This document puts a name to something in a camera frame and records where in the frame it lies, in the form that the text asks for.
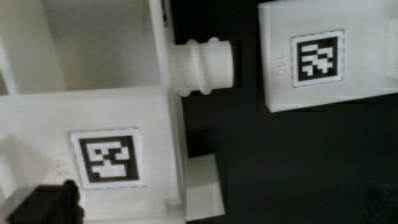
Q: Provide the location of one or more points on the white cabinet door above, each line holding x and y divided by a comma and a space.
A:
329, 51
98, 139

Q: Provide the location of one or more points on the white cabinet body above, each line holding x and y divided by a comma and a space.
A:
91, 46

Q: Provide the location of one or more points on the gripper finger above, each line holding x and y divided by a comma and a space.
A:
44, 205

